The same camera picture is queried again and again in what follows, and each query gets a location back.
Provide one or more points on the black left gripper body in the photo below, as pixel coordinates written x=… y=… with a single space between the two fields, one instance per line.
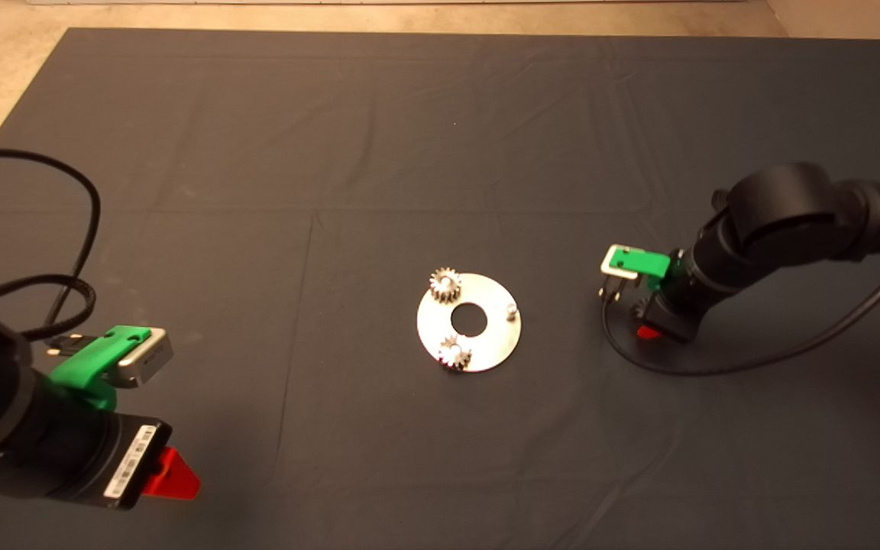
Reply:
x=88 y=458

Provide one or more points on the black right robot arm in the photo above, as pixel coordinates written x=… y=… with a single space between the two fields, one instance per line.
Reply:
x=791 y=214

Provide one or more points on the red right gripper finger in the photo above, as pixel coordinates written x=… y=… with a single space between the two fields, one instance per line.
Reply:
x=648 y=333

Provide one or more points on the dark steel planetary gear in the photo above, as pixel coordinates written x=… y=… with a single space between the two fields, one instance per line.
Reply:
x=640 y=309

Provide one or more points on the silver right camera box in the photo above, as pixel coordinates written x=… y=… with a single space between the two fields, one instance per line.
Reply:
x=614 y=267

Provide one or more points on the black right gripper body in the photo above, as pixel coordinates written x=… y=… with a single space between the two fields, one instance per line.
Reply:
x=677 y=313

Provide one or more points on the green left camera mount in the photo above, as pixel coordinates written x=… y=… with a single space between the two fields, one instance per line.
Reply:
x=85 y=363

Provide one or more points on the green right camera mount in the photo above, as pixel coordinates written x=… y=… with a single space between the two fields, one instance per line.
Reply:
x=646 y=262

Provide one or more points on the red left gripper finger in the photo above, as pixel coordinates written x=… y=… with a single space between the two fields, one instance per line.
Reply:
x=176 y=481

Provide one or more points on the silver camera box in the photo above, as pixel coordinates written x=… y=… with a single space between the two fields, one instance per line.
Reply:
x=614 y=267
x=146 y=363

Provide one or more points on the dark grey table cloth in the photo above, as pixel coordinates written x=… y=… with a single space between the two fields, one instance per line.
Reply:
x=486 y=153

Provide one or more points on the silver left camera box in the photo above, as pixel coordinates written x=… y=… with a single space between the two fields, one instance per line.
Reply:
x=146 y=363

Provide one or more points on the round metal carrier plate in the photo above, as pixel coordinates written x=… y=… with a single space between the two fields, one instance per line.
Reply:
x=493 y=344

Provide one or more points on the bright steel planetary gear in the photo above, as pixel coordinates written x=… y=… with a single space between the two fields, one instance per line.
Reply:
x=457 y=359

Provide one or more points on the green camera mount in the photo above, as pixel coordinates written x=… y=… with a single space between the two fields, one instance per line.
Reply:
x=85 y=363
x=646 y=262

